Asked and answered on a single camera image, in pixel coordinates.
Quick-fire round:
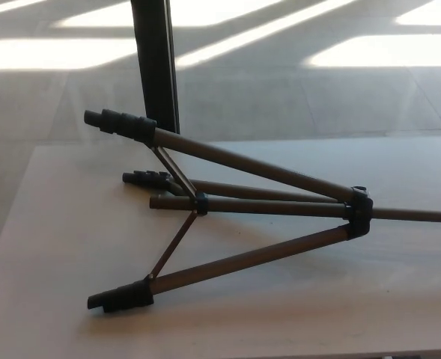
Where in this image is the bronze tripod with black feet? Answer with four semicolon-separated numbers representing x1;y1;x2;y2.
83;108;441;313

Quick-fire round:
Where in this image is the black vertical pillar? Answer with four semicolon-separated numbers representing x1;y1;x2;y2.
130;0;181;135

